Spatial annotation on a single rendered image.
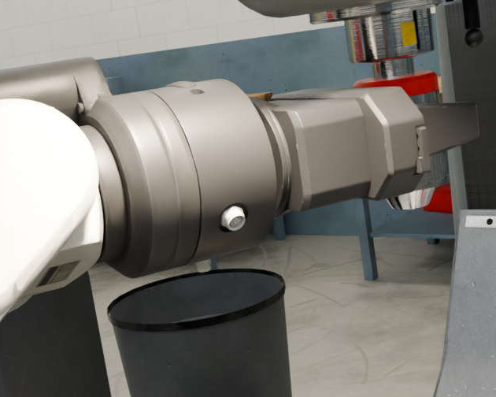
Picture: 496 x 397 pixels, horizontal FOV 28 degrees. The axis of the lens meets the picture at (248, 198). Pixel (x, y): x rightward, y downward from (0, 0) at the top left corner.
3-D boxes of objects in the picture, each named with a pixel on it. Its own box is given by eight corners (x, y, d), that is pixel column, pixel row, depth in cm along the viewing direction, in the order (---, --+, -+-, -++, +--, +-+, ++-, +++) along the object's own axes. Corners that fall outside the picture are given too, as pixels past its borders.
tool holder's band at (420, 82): (454, 88, 54) (452, 69, 54) (376, 102, 52) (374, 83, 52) (414, 87, 58) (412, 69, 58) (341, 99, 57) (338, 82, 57)
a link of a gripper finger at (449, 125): (471, 147, 55) (384, 168, 52) (466, 90, 55) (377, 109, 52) (492, 149, 54) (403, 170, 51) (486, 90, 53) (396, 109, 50)
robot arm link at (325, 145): (420, 47, 48) (204, 84, 42) (441, 239, 50) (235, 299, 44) (284, 58, 59) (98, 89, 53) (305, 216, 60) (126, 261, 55)
